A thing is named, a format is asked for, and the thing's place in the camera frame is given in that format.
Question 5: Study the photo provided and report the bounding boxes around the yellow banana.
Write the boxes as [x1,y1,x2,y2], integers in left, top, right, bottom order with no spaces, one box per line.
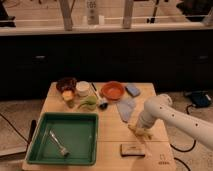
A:
[128,125,152,140]

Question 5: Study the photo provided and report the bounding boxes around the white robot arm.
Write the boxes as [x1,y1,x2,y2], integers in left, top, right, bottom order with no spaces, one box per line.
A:
[136,94,213,150]

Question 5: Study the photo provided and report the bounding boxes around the green plastic tray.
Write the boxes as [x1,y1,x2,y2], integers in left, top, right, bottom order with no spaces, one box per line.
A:
[27,112,98,166]

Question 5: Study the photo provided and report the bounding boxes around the light blue cloth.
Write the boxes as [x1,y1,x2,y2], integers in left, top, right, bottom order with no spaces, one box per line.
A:
[116,98,136,122]

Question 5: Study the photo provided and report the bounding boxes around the blue sponge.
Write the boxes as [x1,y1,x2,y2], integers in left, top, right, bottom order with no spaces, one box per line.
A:
[125,83,140,97]

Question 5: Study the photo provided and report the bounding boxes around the orange bowl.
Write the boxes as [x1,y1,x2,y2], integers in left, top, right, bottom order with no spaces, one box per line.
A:
[101,81,124,100]

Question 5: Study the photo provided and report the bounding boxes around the blue black floor device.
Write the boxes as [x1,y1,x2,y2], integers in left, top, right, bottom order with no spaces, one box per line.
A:
[188,92,211,108]

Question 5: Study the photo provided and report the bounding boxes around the white cup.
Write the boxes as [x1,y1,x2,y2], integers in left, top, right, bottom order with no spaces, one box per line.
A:
[76,81,90,97]

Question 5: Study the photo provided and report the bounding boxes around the metal fork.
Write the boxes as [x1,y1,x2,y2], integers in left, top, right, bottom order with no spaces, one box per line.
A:
[49,131,69,157]

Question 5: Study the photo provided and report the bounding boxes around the dark brown bowl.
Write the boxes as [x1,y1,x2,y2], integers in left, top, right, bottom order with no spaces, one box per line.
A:
[56,77,77,93]

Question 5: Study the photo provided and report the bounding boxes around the white remote control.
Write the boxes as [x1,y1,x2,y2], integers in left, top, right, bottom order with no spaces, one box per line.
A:
[86,0,99,25]

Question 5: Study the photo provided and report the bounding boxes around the black handled brush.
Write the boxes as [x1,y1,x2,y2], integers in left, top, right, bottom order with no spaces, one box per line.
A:
[92,84,108,110]

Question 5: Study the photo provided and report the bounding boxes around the black floor cable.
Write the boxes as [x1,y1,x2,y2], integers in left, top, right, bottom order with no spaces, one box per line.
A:
[169,103,201,171]

